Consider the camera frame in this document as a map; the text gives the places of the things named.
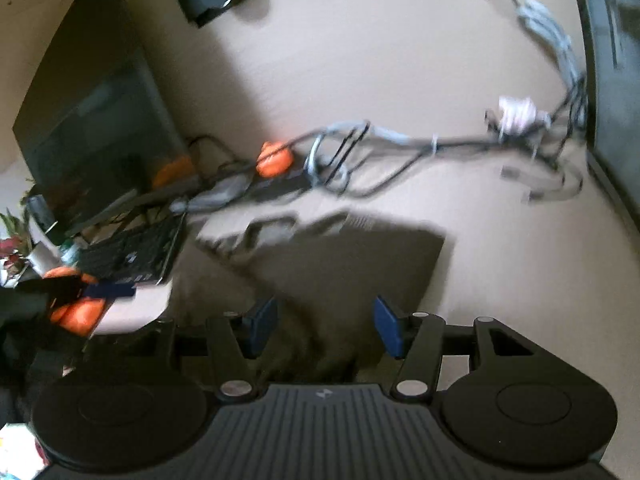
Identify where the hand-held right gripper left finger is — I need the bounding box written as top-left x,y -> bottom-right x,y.
145,296 -> 279,404

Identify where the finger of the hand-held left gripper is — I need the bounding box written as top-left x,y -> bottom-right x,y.
82,283 -> 137,300

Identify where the small orange clip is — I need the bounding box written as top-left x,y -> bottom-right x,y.
256,141 -> 294,179

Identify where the black keyboard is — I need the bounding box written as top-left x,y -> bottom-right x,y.
77,212 -> 189,287

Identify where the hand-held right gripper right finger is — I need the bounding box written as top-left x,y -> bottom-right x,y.
372,296 -> 537,404

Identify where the black power strip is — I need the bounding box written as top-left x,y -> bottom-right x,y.
247,169 -> 313,200

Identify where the black cable bundle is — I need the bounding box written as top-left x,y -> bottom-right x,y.
187,75 -> 588,203

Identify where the grey cable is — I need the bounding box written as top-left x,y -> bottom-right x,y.
304,119 -> 438,187

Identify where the crumpled white paper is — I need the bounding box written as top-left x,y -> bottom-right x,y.
497,95 -> 552,137

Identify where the olive polka dot cardigan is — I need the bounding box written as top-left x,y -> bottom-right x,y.
165,212 -> 447,386

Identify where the orange cloth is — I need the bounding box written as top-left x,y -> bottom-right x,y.
42,267 -> 110,339

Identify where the red flower plant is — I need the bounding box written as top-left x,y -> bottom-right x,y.
0,205 -> 37,287

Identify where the black computer monitor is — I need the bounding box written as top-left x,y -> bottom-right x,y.
12,0 -> 192,242

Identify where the white glass computer case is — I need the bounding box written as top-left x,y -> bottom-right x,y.
566,0 -> 640,213

